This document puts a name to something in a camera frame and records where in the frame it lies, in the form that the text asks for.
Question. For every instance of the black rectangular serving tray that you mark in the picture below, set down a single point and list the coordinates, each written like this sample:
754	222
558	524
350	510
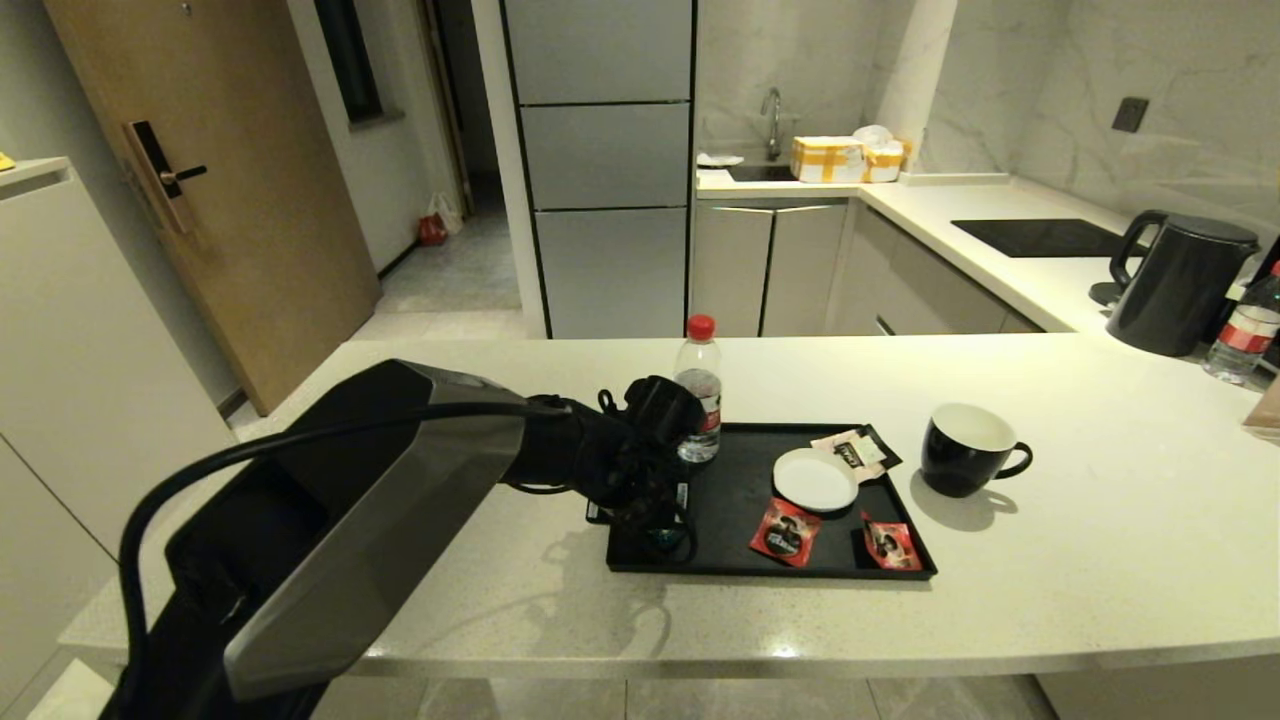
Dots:
830	545

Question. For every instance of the dark narrow window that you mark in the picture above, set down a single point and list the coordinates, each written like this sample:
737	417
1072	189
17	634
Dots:
350	55

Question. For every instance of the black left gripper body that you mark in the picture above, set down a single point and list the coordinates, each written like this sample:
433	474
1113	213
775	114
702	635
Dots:
640	490

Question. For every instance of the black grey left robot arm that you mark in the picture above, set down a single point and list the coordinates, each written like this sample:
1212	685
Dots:
400	520

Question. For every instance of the grey counter drawer unit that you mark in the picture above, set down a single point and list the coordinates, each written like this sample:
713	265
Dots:
920	290

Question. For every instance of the red bag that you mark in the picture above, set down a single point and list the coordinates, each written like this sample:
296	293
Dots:
433	230

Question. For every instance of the yellow taped cardboard box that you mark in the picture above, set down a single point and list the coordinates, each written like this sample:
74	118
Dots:
825	160

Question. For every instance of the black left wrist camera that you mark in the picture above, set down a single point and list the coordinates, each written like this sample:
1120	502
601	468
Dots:
662	410

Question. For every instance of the pink and black sachet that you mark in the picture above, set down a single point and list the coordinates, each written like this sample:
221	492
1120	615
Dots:
860	452

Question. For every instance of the steel kitchen sink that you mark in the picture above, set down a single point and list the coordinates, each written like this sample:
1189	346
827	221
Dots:
760	173

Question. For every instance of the white cloth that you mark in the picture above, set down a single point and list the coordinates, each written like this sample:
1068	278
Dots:
720	159

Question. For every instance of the tall silver refrigerator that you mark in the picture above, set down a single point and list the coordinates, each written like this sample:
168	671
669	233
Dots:
600	170

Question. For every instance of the black induction cooktop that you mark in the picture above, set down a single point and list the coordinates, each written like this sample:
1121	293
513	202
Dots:
1045	238

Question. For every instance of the black electric kettle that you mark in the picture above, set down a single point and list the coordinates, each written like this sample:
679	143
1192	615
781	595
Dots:
1180	290

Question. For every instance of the black mug white inside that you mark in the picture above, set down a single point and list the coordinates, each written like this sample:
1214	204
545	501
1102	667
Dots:
960	455

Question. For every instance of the red instant coffee packet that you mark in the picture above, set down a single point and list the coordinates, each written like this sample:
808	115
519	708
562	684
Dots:
785	533
890	543

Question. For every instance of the pinkish brown carton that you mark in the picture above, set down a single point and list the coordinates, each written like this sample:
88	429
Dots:
1265	410

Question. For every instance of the dark green snack packet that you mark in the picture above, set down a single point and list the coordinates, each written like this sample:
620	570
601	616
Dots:
668	540

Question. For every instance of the red-capped water bottle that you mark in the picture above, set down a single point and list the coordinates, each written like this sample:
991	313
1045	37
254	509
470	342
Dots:
1245	335
700	350

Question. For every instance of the white tall cabinet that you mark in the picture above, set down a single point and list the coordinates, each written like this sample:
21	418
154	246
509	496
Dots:
90	400

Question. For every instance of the wooden door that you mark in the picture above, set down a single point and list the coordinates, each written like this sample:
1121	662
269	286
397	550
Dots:
250	200

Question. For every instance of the grey base cabinet doors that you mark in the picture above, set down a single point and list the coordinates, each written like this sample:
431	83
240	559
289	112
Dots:
765	270

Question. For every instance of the chrome kitchen faucet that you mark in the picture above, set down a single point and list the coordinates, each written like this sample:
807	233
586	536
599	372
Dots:
773	120

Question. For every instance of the dark wall socket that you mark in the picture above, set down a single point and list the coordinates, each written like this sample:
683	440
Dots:
1130	115

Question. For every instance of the white round saucer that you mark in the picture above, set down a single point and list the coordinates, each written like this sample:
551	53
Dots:
815	480

